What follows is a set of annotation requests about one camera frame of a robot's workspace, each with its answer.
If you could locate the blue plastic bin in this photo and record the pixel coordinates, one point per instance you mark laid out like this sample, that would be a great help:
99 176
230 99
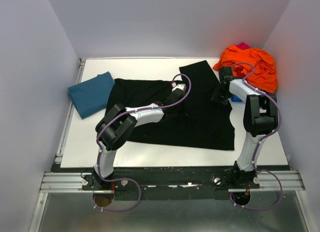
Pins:
235 98

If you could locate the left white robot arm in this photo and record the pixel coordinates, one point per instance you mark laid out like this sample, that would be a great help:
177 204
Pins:
118 124

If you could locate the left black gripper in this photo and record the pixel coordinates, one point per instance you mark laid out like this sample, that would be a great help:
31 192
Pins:
183 113

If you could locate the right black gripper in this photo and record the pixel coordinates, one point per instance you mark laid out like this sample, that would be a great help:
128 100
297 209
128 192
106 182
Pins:
215 98

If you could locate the black t-shirt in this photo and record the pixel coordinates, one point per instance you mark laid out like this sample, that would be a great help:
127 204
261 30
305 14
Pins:
202 122

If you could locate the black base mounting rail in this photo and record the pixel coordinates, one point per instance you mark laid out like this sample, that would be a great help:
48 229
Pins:
170 183

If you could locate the orange t-shirt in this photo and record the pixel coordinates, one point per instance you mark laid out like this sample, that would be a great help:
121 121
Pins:
256 65

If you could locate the pink t-shirt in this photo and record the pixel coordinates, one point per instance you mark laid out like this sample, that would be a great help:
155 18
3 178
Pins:
243 46

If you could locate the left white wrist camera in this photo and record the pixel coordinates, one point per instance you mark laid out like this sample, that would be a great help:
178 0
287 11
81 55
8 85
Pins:
176 86

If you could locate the folded teal t-shirt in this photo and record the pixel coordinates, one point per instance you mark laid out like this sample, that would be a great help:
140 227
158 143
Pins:
91 96

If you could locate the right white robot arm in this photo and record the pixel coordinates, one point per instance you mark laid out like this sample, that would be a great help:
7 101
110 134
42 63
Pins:
260 118

